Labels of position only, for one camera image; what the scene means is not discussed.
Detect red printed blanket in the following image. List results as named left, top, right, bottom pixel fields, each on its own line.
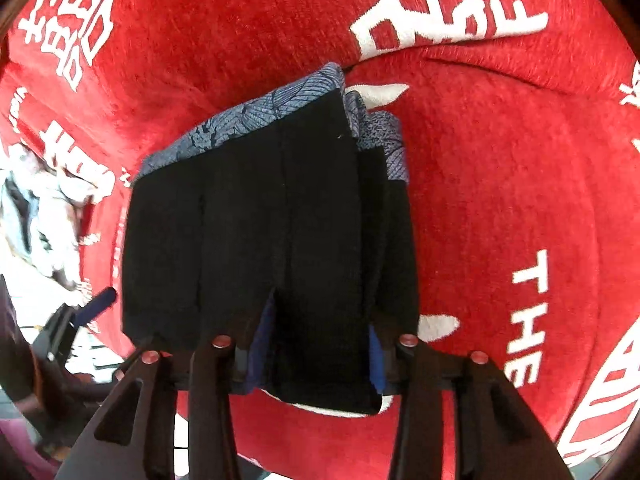
left=0, top=0, right=640, bottom=480

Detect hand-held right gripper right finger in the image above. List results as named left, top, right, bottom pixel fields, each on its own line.
left=367, top=309, right=573, bottom=480

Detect person's left forearm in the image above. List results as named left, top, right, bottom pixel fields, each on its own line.
left=0, top=390, right=63, bottom=480

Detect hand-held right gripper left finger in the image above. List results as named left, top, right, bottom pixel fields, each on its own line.
left=55, top=291, right=280, bottom=480

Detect pile of light clothes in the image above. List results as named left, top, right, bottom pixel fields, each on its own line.
left=0, top=144, right=98, bottom=295

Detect black pants with grey pattern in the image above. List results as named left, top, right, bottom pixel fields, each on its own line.
left=121, top=62, right=421, bottom=417

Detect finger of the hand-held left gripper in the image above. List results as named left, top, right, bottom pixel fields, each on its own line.
left=75, top=287, right=119, bottom=327

